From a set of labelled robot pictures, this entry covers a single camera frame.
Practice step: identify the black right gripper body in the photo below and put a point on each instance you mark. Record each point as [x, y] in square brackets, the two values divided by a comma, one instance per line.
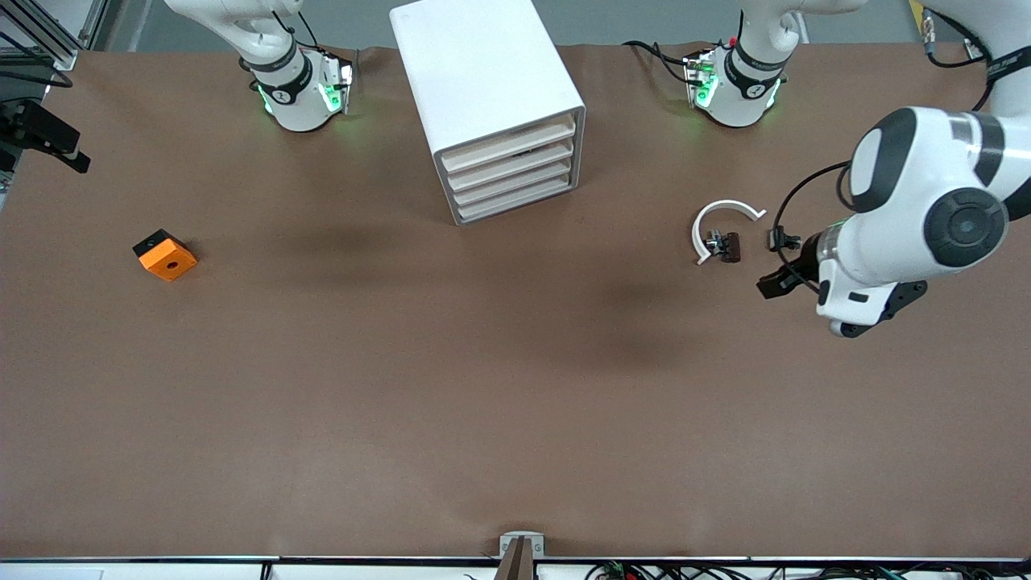
[32, 129]

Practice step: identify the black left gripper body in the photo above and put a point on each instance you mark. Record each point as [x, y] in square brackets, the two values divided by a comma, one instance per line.
[800, 263]

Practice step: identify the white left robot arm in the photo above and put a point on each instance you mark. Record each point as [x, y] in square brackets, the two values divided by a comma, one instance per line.
[926, 185]

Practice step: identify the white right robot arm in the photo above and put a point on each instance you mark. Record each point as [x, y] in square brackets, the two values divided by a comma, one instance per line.
[298, 105]

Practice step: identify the orange and black button box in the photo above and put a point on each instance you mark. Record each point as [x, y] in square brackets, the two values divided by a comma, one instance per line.
[169, 262]

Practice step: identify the white drawer cabinet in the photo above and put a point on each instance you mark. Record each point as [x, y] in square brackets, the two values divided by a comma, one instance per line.
[475, 72]

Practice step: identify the small black clip component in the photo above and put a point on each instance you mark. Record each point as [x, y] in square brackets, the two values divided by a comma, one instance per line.
[780, 239]

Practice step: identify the small dark brown component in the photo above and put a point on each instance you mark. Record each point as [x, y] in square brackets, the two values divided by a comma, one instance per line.
[730, 247]

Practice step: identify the white curved plastic part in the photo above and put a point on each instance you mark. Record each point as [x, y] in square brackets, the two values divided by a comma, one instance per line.
[705, 217]

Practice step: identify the brown table mat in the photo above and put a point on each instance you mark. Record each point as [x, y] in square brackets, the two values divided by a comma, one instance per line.
[403, 387]

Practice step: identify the aluminium frame profile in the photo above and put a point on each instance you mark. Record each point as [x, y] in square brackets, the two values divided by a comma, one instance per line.
[48, 40]

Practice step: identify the grey metal bracket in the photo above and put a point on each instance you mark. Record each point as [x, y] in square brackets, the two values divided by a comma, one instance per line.
[538, 548]

